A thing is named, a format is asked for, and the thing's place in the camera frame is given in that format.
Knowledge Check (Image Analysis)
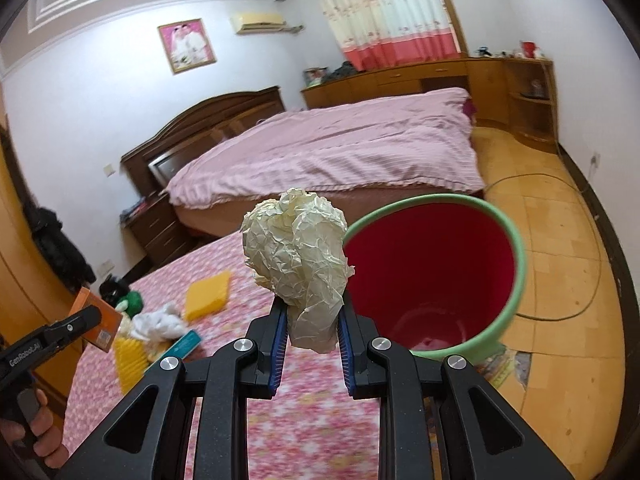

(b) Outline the floral pink curtain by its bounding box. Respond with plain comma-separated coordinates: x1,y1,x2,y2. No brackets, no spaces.
319,0,461,72

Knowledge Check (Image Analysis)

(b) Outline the dark wooden nightstand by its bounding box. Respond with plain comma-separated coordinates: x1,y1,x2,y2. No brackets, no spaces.
119,194,195,268

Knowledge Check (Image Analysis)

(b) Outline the yellow foam net pad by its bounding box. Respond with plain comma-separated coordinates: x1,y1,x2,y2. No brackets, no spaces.
182,271,231,322

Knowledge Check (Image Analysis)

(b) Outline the orange cardboard box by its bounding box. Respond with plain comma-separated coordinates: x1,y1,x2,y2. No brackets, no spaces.
70,287,122,352

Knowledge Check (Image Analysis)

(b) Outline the black jacket hanging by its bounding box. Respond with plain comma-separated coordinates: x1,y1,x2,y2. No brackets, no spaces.
23,202,96,292

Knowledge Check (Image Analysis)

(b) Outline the red bin green rim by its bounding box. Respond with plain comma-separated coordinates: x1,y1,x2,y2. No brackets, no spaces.
343,194,527,364

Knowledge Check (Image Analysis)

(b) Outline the long wooden cabinet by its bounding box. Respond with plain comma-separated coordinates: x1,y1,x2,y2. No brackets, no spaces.
300,55,559,154

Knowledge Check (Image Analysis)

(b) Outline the wall air conditioner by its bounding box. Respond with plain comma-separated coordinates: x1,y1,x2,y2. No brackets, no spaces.
230,13,304,35

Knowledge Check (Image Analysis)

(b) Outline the wooden wardrobe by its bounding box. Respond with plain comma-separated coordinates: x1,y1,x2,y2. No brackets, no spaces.
0,84,84,411

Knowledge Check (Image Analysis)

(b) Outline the pink floral tablecloth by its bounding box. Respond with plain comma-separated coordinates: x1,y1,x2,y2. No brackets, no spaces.
63,233,380,479

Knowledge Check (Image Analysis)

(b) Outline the green clover shaped toy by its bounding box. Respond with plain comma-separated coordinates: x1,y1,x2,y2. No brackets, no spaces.
115,290,143,318

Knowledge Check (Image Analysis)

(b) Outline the person's left hand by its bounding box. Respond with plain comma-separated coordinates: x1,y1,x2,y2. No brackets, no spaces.
1,389,70,469

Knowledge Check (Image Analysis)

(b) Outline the cream paper ball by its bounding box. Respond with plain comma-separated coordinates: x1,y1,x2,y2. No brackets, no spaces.
240,188,355,354

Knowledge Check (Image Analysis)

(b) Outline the black floor cable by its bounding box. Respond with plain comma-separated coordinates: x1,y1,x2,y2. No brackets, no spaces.
482,152,604,322

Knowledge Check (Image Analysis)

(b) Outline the pink striped bed quilt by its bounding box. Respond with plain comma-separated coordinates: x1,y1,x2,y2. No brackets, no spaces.
166,88,484,209

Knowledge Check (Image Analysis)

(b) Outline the framed wedding photo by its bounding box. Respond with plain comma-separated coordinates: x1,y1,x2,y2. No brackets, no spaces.
157,18,216,75

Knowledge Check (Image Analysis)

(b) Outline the teal white medicine box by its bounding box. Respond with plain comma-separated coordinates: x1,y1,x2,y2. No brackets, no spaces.
146,330,202,368

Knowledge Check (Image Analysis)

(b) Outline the dark wooden headboard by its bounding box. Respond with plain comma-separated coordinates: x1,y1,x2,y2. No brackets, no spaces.
120,86,284,196

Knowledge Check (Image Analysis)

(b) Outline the white sock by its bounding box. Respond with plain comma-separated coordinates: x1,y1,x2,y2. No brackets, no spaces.
130,301,189,342

